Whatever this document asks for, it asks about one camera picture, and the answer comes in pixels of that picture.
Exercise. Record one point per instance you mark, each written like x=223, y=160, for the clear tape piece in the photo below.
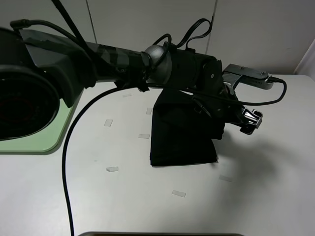
x=108, y=122
x=225, y=178
x=179, y=193
x=112, y=169
x=144, y=136
x=149, y=111

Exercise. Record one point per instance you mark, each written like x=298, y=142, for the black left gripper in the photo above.
x=223, y=111

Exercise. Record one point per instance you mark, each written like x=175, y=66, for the black short sleeve t-shirt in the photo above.
x=180, y=135

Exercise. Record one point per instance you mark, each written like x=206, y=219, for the green plastic tray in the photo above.
x=45, y=141

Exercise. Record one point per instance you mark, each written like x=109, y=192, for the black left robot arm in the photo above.
x=39, y=70

